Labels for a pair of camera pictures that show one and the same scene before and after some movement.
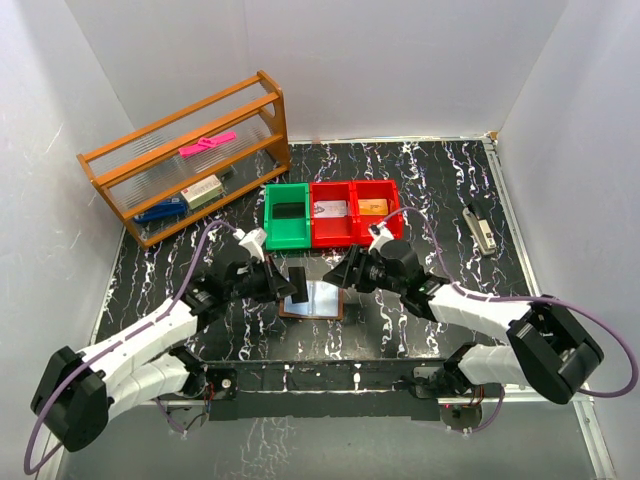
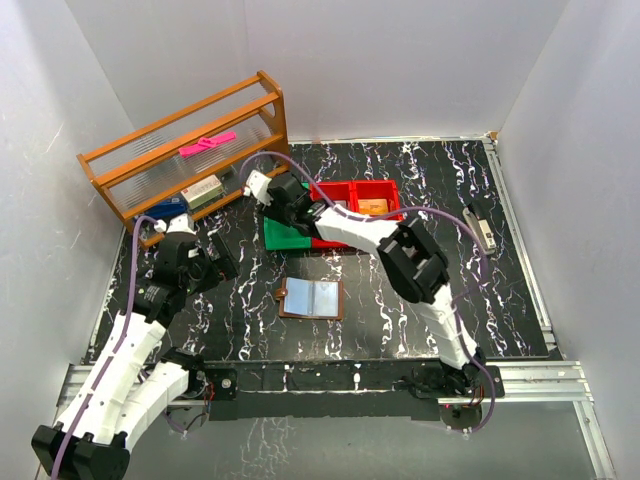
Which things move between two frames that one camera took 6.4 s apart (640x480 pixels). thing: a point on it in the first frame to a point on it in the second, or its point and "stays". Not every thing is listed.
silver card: x=326 y=298 stays
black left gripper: x=275 y=283 to x=224 y=265
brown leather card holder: x=325 y=301 stays
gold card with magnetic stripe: x=373 y=207 stays
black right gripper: x=352 y=271 to x=274 y=213
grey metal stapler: x=480 y=231 stays
